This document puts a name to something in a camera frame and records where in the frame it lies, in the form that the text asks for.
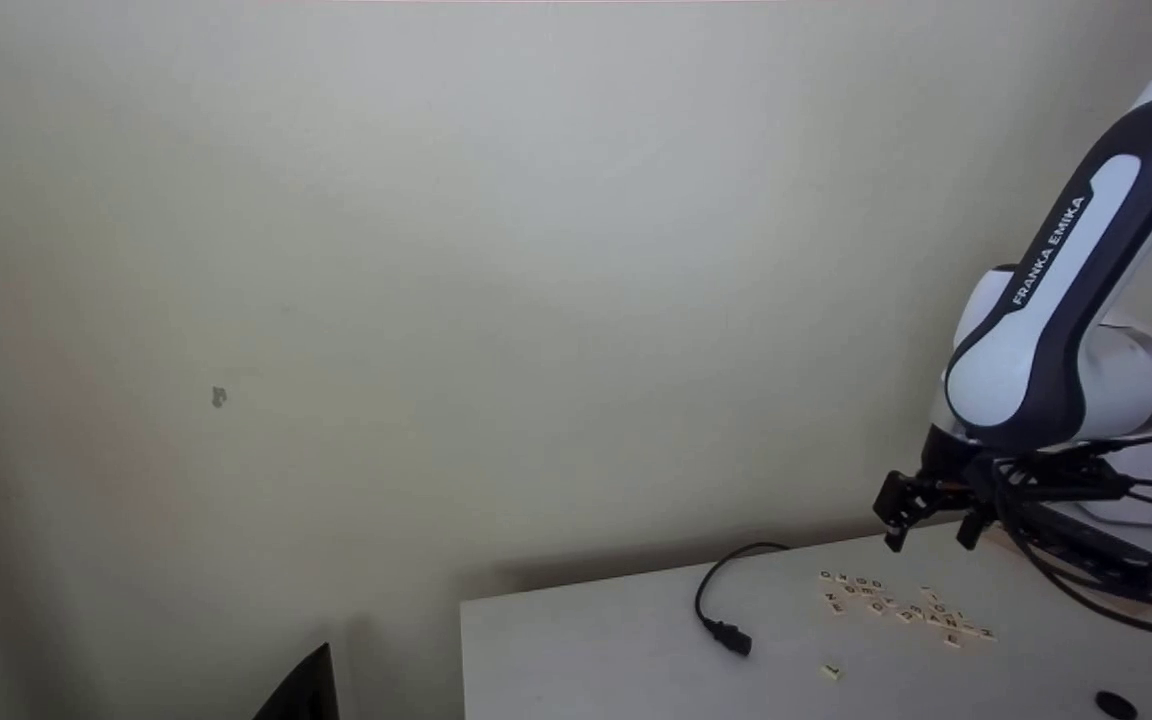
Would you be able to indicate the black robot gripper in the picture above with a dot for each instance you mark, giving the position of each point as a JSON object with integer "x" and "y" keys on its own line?
{"x": 949, "y": 479}

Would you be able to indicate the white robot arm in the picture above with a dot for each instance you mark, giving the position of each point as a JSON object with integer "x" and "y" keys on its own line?
{"x": 1038, "y": 356}

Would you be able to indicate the cluster of cream letter tiles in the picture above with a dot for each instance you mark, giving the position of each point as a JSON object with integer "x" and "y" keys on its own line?
{"x": 880, "y": 601}

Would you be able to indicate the black remote control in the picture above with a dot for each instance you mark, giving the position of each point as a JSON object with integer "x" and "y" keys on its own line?
{"x": 1090, "y": 549}

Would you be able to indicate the black round cap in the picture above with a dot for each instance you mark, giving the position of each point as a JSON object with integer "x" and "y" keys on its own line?
{"x": 1112, "y": 706}

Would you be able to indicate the black monitor corner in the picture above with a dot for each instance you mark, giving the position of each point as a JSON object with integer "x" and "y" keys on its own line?
{"x": 305, "y": 695}

